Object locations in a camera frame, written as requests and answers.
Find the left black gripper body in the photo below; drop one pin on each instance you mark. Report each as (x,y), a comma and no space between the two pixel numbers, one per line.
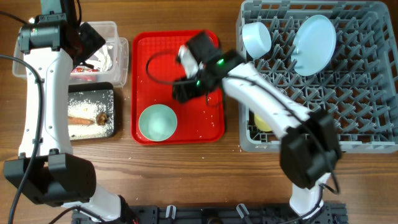
(92,43)

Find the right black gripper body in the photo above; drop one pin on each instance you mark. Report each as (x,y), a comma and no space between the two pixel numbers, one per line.
(193,87)

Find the red snack wrapper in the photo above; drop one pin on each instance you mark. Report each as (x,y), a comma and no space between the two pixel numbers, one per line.
(84,70)

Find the white tissue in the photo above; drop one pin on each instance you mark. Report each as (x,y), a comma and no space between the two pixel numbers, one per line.
(101,60)

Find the green bowl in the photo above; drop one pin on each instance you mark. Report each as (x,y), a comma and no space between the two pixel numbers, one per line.
(158,122)

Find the white rice grains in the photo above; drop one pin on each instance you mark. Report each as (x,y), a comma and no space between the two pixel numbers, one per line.
(90,124)

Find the light blue bowl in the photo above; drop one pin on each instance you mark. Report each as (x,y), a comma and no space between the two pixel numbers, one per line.
(256,39)

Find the yellow plastic cup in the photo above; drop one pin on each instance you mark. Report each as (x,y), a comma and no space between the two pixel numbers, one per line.
(261,124)

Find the dark brown food scrap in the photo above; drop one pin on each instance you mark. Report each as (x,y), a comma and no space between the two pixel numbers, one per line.
(101,119)

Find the brown carrot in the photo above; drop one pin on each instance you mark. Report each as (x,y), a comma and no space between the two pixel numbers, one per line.
(79,121)

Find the light blue plate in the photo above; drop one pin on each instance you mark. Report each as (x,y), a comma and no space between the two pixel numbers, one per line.
(314,43)

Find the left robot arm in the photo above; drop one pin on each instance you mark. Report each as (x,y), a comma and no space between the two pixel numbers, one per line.
(46,170)

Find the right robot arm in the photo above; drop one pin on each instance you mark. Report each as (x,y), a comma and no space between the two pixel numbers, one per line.
(309,145)

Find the clear plastic waste bin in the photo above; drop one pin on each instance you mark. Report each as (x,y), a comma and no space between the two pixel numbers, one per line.
(56,54)

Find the grey dishwasher rack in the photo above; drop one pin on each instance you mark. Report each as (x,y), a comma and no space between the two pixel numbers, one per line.
(359,85)

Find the red serving tray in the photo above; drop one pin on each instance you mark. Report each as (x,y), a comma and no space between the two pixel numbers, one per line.
(199,120)

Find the black plastic tray bin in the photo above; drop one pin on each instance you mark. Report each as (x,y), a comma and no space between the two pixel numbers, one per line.
(93,109)

